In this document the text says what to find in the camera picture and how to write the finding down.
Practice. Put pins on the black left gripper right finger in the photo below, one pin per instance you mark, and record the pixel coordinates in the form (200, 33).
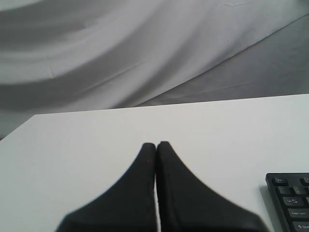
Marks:
(187, 205)

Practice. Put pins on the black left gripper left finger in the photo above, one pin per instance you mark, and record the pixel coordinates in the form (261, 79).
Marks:
(127, 206)

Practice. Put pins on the black acer keyboard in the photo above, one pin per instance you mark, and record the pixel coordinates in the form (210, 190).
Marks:
(290, 195)

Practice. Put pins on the white backdrop cloth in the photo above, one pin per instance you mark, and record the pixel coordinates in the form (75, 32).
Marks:
(78, 55)

